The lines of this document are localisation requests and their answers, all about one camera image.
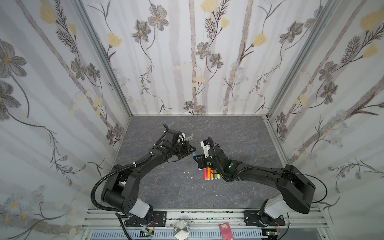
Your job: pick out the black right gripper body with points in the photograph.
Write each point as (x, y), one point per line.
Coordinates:
(201, 160)

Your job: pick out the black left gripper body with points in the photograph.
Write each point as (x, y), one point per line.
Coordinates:
(180, 150)

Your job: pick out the dark orange marker pen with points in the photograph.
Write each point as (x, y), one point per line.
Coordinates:
(208, 173)

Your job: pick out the red marker pen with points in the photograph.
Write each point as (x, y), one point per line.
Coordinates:
(205, 174)

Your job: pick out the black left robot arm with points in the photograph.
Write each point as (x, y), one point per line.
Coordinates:
(121, 189)

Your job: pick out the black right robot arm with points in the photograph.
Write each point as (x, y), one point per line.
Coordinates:
(296, 191)

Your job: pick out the pink rectangular tag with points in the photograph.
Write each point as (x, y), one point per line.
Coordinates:
(226, 232)

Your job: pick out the round silver metal knob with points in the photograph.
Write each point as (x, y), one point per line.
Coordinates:
(182, 230)

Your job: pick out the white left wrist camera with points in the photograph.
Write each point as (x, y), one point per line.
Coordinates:
(181, 138)

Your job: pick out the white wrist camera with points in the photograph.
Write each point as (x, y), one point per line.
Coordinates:
(205, 144)
(181, 138)

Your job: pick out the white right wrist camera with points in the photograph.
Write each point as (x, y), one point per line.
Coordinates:
(205, 144)

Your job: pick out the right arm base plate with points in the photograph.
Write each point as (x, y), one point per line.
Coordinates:
(254, 219)

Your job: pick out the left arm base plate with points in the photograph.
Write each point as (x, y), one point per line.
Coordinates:
(152, 219)

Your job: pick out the aluminium mounting rail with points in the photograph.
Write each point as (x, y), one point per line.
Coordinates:
(298, 226)

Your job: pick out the white slotted cable duct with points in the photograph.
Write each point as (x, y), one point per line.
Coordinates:
(168, 234)

